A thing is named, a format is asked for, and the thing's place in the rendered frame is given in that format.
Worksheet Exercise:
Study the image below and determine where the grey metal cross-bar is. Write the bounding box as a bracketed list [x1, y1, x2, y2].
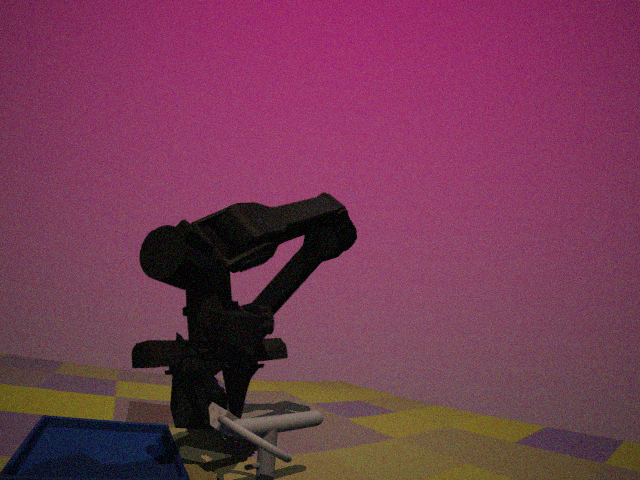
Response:
[233, 410, 323, 480]

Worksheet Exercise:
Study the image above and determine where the blue tray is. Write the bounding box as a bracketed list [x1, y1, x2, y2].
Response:
[0, 415, 189, 480]

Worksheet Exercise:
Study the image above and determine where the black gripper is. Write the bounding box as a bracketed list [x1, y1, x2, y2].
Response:
[131, 291, 288, 429]

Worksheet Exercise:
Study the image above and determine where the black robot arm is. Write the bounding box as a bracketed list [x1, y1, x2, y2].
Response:
[139, 192, 357, 346]

